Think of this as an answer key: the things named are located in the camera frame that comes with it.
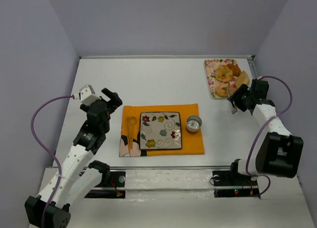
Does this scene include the small metal cup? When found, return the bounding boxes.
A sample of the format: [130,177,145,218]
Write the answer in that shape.
[186,115,202,133]

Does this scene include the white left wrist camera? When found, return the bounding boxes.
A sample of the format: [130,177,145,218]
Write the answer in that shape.
[79,85,101,106]

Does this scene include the glazed ring doughnut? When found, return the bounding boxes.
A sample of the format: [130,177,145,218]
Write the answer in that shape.
[215,84,234,97]

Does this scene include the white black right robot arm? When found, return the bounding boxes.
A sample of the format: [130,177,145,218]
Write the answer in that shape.
[228,77,304,178]

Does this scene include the orange plastic spoon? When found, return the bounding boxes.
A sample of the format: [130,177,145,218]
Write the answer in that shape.
[129,116,137,149]

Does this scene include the tan bread slice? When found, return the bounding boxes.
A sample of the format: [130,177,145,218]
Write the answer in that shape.
[235,71,250,89]

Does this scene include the dark brown pastry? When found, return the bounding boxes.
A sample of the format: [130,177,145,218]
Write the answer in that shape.
[226,63,241,77]

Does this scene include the aluminium front rail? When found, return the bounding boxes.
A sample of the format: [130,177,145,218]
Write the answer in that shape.
[84,165,233,170]

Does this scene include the floral pink tray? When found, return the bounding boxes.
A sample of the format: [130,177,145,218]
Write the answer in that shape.
[204,58,251,98]

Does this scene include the large golden bagel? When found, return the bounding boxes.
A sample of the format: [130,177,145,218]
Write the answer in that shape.
[214,65,233,82]

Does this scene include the metal tongs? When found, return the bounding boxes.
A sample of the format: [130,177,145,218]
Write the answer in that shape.
[226,85,238,114]

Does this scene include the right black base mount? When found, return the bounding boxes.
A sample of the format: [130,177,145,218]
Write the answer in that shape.
[210,170,260,198]

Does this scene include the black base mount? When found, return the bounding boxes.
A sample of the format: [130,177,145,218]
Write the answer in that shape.
[210,170,260,198]
[85,171,126,199]

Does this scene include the orange cartoon placemat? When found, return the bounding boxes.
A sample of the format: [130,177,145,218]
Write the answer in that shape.
[119,104,205,157]

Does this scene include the square floral ceramic plate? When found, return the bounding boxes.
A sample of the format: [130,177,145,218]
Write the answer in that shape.
[139,112,182,150]

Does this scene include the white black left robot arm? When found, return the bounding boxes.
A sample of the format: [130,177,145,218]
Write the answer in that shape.
[24,85,122,228]

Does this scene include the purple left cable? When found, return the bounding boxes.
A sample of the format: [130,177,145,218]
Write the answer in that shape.
[30,95,75,228]

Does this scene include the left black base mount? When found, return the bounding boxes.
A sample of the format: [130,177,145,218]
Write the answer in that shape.
[85,171,126,199]

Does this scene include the purple cable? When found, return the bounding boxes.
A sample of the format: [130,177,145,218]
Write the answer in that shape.
[245,75,294,197]
[30,95,75,228]

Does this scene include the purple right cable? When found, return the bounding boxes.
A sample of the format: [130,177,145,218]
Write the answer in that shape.
[245,75,294,197]

